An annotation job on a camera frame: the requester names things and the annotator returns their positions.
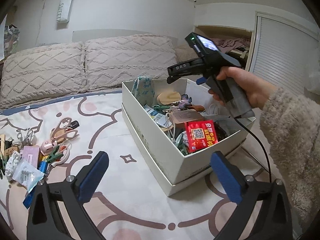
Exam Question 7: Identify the oval wooden block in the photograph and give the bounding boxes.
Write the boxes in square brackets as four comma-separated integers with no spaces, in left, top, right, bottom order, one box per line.
[157,91,181,105]

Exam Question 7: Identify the person's right hand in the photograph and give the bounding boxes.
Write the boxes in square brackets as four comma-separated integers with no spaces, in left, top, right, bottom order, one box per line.
[217,67,277,110]

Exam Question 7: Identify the right beige textured pillow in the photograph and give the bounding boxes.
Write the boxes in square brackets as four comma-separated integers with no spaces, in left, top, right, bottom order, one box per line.
[85,34,177,92]

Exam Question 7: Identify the carved wooden plaque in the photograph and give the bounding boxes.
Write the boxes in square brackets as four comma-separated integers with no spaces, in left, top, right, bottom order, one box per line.
[4,146,20,157]

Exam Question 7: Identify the green clothespin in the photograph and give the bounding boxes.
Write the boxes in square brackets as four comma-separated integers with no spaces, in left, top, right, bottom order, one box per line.
[46,145,63,163]
[153,105,172,114]

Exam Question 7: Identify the white wall sign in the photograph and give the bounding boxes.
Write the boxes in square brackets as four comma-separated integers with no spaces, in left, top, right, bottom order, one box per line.
[56,0,72,23]

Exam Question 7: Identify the pink small gadget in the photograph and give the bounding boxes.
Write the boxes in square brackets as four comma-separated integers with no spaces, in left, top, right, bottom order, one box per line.
[40,139,58,156]

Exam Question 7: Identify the pink patterned bed sheet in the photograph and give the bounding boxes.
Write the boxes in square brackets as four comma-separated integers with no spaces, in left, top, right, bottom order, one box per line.
[0,89,288,240]

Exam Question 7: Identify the white shoe box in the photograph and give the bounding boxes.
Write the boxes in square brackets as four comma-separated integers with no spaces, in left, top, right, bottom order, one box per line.
[122,79,255,197]

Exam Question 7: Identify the beige textured pillow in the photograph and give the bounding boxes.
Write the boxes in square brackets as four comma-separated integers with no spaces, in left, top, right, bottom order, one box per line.
[85,34,177,92]
[1,42,86,109]

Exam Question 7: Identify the wardrobe with clothes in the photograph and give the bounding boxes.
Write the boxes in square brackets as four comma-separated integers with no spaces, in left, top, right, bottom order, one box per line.
[195,8,318,95]

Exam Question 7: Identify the red snack packet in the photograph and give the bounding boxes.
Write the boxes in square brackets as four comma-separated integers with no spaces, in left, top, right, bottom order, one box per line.
[184,120,219,153]

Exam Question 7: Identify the green clothespin on scissors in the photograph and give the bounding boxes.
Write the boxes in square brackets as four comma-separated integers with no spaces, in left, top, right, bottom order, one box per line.
[46,145,63,163]

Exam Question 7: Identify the teal floral pouch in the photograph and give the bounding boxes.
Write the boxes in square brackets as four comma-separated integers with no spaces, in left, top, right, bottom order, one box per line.
[131,76,155,106]

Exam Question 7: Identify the white blue plastic pouch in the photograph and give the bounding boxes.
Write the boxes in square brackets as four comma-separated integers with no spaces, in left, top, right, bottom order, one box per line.
[12,158,44,193]

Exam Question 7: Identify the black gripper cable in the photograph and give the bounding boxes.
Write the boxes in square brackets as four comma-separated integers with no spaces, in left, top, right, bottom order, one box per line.
[235,117,273,184]

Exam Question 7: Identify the left beige textured pillow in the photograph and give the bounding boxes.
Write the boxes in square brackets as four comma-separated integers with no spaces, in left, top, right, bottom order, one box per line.
[1,42,86,109]

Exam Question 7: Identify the white crumpled cloth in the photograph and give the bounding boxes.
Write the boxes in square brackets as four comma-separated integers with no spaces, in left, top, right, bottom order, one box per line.
[5,151,22,181]

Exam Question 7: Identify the blue lighter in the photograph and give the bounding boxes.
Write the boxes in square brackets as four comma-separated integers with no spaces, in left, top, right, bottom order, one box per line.
[23,161,48,209]

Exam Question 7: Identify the beige fuzzy sleeve forearm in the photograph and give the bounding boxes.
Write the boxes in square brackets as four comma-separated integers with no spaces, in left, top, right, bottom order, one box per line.
[260,88,319,231]

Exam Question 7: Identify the beige handled scissors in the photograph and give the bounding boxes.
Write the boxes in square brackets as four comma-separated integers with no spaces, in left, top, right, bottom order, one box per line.
[50,117,80,144]

